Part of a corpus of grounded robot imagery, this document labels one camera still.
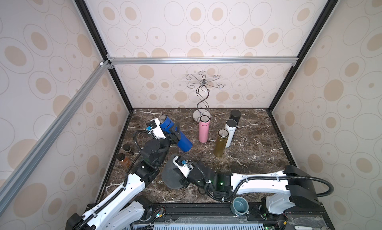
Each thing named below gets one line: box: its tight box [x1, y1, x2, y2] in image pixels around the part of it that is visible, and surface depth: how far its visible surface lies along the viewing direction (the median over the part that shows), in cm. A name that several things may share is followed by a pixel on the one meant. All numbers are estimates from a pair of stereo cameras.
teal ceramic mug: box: [230, 196, 250, 217], surface depth 74 cm
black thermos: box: [229, 109, 242, 127], surface depth 91 cm
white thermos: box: [224, 118, 238, 148], surface depth 85 cm
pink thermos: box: [198, 115, 211, 143], surface depth 89 cm
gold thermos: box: [213, 128, 230, 158], surface depth 83 cm
